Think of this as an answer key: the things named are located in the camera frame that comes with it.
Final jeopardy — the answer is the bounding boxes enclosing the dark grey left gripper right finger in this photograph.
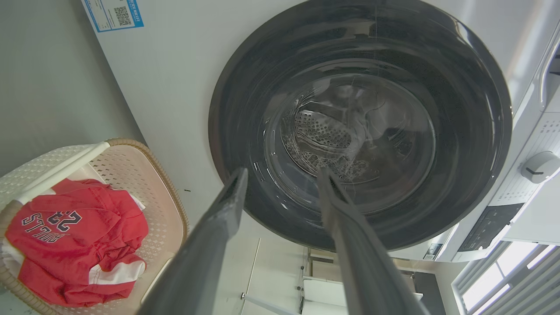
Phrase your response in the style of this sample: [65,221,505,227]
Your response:
[317,168,431,315]

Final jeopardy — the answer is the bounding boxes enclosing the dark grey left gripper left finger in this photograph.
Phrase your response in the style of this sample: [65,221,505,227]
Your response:
[136,168,249,315]

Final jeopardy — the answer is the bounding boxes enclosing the cream perforated laundry basket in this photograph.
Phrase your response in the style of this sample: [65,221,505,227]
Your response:
[0,138,189,315]

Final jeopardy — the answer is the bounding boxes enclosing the red basketball jersey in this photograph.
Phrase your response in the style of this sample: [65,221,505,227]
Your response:
[2,178,149,308]

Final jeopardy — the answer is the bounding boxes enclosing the black washing machine display panel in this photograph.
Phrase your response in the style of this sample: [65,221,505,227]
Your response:
[457,203,525,252]

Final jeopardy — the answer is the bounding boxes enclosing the round black washing machine door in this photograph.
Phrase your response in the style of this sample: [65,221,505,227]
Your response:
[208,0,513,253]

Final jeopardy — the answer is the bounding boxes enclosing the white front-load washing machine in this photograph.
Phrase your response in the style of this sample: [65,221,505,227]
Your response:
[81,0,560,263]

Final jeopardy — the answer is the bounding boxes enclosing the white washing machine dial knob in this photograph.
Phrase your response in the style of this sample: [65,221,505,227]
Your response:
[520,151,560,184]

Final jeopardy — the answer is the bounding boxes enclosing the blue energy label sticker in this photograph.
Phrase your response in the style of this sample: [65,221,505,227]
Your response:
[83,0,144,33]

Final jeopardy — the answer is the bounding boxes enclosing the window with grey frame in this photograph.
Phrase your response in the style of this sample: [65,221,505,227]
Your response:
[453,243,560,315]

